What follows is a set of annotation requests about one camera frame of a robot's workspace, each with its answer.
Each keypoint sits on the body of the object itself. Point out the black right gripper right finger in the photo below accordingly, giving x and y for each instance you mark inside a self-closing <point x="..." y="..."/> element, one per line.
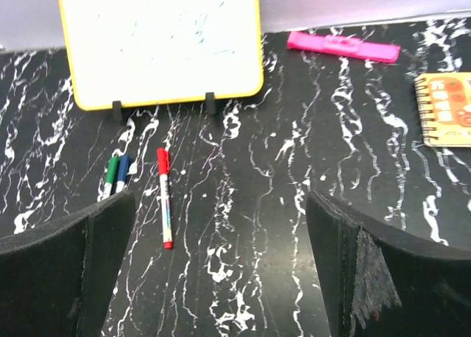
<point x="377" y="280"/>

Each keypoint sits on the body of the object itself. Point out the green whiteboard pen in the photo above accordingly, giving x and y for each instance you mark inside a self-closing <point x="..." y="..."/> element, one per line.
<point x="107" y="191"/>

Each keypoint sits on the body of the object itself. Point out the blue whiteboard pen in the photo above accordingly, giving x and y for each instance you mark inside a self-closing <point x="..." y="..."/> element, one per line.
<point x="119" y="186"/>

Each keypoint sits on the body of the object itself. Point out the red pen cap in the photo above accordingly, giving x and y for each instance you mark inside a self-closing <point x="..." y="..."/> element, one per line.
<point x="163" y="161"/>

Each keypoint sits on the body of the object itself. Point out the green pen cap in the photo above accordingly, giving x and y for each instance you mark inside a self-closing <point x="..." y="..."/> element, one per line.
<point x="112" y="169"/>

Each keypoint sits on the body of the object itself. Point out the red whiteboard pen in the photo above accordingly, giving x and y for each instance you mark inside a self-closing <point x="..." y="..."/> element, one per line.
<point x="165" y="210"/>

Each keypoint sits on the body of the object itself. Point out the blue pen cap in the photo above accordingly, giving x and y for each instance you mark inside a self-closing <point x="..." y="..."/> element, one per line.
<point x="123" y="168"/>

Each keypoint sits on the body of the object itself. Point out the small yellow-framed whiteboard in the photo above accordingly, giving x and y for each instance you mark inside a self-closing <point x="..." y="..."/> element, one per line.
<point x="136" y="53"/>

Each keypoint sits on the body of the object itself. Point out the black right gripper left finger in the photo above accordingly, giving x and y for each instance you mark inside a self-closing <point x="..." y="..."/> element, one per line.
<point x="57" y="279"/>

